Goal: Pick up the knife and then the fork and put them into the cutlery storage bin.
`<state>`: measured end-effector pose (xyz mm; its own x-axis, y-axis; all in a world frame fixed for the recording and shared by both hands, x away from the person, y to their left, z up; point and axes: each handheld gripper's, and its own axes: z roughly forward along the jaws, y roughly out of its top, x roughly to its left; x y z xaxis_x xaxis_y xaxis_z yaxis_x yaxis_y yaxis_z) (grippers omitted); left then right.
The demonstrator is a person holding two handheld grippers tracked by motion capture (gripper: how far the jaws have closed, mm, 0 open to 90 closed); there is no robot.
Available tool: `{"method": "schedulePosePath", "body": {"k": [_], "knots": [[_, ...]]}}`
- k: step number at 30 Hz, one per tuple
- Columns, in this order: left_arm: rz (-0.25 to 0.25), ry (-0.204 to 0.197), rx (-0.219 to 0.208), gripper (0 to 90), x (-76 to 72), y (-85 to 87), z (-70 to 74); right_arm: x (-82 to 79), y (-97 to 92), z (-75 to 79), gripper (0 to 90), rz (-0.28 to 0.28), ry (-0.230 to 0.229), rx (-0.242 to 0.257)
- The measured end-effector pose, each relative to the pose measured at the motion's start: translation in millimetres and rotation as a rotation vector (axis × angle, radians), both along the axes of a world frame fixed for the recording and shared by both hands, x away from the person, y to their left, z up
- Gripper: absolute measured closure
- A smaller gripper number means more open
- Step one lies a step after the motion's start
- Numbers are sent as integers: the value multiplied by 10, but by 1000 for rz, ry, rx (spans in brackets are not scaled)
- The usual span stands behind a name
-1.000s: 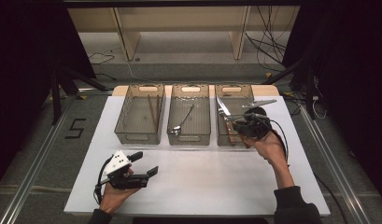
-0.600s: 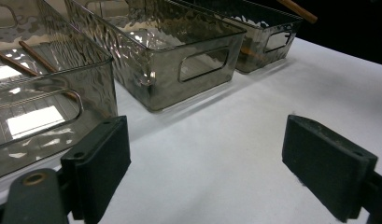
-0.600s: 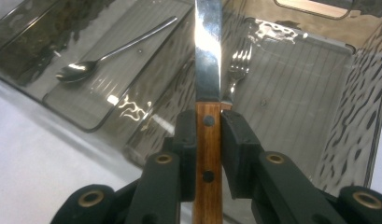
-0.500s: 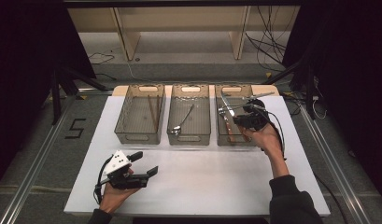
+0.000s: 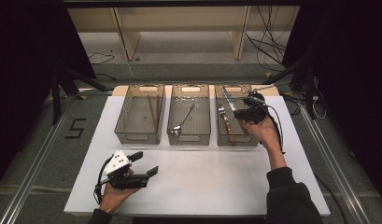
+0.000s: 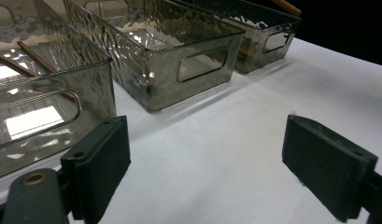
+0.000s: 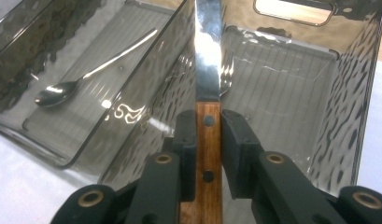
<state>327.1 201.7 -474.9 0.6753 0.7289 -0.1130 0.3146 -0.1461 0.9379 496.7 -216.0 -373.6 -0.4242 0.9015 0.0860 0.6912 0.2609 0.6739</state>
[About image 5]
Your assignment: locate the person's left hand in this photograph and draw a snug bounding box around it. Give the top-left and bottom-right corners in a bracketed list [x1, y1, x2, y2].
[99, 167, 140, 216]

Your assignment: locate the wooden handled fork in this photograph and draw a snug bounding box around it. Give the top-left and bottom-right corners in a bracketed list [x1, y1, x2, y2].
[217, 105, 237, 144]

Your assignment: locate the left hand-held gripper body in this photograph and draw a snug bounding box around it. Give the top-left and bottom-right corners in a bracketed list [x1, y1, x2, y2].
[103, 149, 149, 191]

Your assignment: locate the smoky clear plastic bin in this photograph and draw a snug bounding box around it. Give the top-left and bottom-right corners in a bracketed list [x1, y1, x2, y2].
[214, 83, 264, 147]
[113, 83, 166, 146]
[166, 83, 212, 147]

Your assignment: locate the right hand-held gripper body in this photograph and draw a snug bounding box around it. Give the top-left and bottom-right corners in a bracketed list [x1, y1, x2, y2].
[233, 84, 276, 125]

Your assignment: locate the person's right hand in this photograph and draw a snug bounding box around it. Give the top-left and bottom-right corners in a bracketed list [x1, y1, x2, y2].
[240, 118, 282, 152]

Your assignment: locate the dark curtain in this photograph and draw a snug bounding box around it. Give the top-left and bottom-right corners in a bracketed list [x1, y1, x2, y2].
[281, 0, 382, 197]
[0, 0, 97, 191]

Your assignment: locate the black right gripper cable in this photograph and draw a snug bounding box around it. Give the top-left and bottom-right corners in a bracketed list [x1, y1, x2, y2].
[265, 103, 287, 155]

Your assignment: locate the aluminium floor rail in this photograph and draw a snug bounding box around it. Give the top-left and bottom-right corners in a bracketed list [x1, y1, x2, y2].
[0, 96, 78, 224]
[299, 105, 373, 224]

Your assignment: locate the white table cover sheet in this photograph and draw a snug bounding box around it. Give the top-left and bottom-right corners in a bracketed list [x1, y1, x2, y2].
[63, 94, 332, 217]

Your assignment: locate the black metal frame bar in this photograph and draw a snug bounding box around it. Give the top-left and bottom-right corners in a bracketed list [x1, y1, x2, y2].
[62, 0, 304, 8]

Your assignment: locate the black metal stand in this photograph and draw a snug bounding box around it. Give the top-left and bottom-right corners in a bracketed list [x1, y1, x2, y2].
[50, 65, 109, 125]
[262, 55, 320, 120]

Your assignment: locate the beige wooden shelf unit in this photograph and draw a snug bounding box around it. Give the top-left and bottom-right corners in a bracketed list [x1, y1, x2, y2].
[66, 6, 302, 62]

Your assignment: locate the silver metal spoon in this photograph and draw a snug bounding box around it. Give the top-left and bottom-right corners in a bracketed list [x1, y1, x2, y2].
[170, 103, 196, 136]

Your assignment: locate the bundle of black cables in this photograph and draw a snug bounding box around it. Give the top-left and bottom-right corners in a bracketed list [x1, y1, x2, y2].
[244, 6, 292, 73]

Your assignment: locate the wooden handled table knife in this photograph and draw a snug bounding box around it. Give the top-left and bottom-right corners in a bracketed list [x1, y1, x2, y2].
[221, 85, 251, 136]

